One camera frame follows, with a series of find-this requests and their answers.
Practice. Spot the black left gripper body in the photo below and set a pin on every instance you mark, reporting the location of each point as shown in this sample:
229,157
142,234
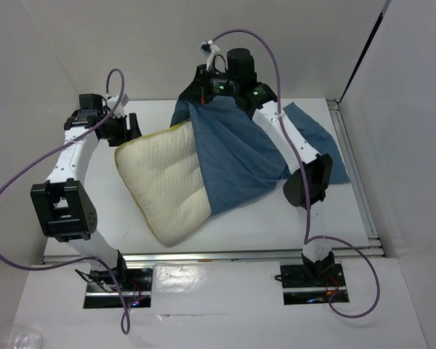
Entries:
115,131

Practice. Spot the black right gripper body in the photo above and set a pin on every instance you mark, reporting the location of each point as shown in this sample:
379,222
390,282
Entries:
220,84

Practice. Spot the cream yellow foam pillow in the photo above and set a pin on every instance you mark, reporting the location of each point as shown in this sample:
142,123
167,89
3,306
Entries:
163,175

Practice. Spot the blue fabric pillowcase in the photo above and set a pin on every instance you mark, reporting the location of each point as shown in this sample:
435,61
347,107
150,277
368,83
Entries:
238,161

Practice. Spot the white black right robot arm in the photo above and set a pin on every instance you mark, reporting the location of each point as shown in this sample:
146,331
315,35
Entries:
310,170

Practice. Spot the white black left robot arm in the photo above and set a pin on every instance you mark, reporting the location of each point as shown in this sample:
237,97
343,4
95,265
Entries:
63,207

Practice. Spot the clear plastic object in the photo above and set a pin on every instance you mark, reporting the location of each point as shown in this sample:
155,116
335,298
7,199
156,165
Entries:
20,337

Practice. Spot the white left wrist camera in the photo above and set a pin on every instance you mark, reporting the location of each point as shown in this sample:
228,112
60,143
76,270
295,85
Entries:
116,104

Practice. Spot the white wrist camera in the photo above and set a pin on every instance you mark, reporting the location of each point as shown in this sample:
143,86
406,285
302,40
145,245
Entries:
209,49
116,104

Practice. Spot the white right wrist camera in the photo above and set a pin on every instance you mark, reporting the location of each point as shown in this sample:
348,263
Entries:
209,49

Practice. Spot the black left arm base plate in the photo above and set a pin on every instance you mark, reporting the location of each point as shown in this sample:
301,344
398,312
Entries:
136,287

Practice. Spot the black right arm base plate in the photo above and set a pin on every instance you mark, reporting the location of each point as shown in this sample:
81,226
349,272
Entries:
299,289

